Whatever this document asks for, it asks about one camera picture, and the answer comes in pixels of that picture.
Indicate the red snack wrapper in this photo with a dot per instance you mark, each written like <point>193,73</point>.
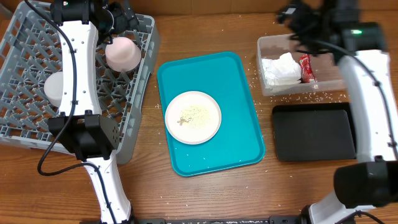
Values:
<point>307,75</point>

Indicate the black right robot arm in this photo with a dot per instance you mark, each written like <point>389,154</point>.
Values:
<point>360,52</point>

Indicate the black plastic tray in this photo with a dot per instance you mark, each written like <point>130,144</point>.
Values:
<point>314,132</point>

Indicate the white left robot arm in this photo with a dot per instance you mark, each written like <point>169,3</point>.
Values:
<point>80,125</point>

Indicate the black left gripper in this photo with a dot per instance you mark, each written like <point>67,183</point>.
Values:
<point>122,22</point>

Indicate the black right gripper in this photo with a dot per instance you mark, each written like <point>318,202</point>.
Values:
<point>298,9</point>

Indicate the white napkin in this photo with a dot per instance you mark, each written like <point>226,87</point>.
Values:
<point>282,71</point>

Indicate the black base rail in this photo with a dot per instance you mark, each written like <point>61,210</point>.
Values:
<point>289,219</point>

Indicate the grey dish rack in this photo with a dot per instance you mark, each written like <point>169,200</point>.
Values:
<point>31,52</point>

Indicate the grey bowl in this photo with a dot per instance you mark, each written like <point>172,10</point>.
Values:
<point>53,88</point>

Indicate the clear plastic bin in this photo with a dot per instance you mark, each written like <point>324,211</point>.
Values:
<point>324,69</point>

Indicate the large white plate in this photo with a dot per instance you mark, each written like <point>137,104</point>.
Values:
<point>193,117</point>

